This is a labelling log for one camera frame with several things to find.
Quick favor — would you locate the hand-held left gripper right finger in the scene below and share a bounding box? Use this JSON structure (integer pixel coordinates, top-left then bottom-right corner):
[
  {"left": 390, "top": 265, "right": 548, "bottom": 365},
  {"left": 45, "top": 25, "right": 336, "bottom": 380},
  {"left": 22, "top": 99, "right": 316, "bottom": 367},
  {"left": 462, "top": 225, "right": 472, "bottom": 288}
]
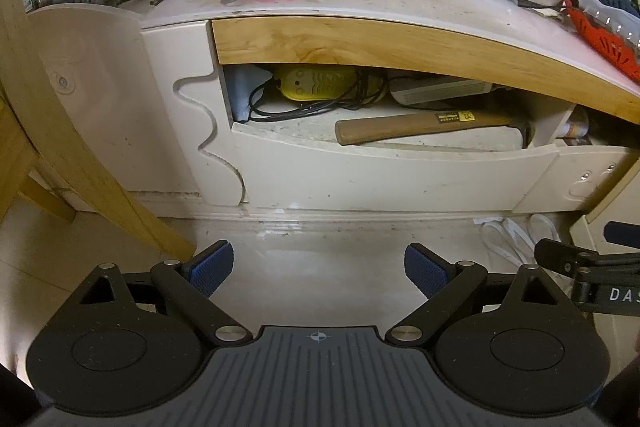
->
[{"left": 385, "top": 243, "right": 568, "bottom": 348}]

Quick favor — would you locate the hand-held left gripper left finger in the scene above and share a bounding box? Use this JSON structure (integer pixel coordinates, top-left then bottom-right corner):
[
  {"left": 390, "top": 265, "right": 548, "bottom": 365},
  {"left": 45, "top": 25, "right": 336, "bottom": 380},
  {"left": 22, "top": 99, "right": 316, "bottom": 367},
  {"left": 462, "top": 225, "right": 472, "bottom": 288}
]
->
[{"left": 75, "top": 241, "right": 253, "bottom": 348}]

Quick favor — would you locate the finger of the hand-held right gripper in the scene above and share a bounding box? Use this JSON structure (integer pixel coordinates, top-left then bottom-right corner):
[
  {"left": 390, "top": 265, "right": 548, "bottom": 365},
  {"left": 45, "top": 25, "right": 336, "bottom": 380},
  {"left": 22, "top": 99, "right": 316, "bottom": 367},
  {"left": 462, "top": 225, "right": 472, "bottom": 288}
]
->
[
  {"left": 603, "top": 221, "right": 640, "bottom": 252},
  {"left": 534, "top": 238, "right": 640, "bottom": 278}
]

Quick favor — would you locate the cream wooden drawer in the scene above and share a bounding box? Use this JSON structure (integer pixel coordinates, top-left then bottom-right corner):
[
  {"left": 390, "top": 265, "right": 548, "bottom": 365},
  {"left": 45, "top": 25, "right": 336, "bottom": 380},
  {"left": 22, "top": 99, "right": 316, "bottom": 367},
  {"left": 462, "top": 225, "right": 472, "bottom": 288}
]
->
[{"left": 232, "top": 132, "right": 561, "bottom": 214}]

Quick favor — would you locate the cream cabinet door panel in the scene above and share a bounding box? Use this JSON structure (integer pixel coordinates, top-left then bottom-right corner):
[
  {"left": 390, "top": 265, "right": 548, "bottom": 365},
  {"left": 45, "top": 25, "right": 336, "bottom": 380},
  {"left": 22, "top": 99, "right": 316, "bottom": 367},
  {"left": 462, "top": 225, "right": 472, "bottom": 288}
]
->
[{"left": 511, "top": 144, "right": 627, "bottom": 215}]

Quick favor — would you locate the white bottle orange label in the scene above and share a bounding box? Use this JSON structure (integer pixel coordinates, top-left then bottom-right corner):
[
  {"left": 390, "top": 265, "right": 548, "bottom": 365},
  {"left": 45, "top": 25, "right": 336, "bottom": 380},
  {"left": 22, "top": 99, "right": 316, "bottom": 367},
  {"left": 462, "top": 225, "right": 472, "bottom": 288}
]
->
[{"left": 555, "top": 107, "right": 591, "bottom": 140}]

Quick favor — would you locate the white cloth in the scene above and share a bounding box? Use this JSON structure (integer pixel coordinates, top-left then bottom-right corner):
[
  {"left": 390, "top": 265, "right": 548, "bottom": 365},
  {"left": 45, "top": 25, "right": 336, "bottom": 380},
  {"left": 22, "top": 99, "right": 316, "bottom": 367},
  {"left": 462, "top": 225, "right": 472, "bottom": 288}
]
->
[{"left": 227, "top": 66, "right": 274, "bottom": 122}]

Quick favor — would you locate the white flat box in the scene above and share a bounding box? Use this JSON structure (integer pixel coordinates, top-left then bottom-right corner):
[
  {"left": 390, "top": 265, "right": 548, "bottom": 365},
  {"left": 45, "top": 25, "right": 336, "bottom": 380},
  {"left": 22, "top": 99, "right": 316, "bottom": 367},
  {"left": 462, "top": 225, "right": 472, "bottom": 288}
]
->
[{"left": 389, "top": 77, "right": 497, "bottom": 110}]

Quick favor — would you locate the orange plastic basket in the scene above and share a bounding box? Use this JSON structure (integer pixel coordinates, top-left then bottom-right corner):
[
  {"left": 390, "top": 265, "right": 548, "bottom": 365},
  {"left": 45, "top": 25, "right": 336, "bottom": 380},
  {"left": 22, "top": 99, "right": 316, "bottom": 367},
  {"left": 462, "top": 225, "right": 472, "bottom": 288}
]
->
[{"left": 565, "top": 0, "right": 640, "bottom": 82}]

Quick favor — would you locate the cream cabinet with wood trim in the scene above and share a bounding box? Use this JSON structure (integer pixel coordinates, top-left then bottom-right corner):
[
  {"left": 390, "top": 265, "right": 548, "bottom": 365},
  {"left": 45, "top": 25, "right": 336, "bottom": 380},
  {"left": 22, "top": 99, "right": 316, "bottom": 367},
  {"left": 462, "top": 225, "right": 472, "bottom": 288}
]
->
[{"left": 27, "top": 0, "right": 640, "bottom": 220}]

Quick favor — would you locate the yellow plastic device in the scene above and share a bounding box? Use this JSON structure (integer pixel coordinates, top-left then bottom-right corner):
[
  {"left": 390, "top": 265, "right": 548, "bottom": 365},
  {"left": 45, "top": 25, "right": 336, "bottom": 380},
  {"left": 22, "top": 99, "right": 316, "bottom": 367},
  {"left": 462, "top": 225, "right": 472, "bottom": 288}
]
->
[{"left": 272, "top": 66, "right": 389, "bottom": 102}]

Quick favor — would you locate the clear plastic package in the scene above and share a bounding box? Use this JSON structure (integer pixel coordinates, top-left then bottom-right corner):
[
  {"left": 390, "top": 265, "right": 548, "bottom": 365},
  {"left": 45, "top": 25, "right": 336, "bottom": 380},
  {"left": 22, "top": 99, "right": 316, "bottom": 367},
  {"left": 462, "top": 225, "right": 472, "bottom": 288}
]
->
[{"left": 579, "top": 0, "right": 640, "bottom": 54}]

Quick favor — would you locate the white cable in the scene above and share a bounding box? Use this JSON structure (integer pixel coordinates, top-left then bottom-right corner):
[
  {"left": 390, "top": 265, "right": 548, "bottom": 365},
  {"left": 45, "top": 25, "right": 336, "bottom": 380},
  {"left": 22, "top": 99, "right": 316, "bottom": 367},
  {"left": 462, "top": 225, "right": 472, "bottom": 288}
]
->
[{"left": 474, "top": 213, "right": 569, "bottom": 266}]

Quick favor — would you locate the wooden handle hammer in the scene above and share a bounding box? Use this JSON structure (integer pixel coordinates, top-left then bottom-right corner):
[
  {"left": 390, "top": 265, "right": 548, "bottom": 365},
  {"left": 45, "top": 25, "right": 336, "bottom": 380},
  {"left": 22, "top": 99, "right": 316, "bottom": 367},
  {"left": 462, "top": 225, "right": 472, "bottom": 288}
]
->
[{"left": 334, "top": 109, "right": 534, "bottom": 150}]

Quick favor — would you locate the yellow device with black cable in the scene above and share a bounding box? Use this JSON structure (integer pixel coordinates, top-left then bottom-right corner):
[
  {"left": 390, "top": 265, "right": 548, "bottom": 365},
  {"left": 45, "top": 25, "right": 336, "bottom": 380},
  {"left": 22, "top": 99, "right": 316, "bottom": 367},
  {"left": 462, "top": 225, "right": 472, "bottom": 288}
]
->
[{"left": 248, "top": 76, "right": 383, "bottom": 122}]

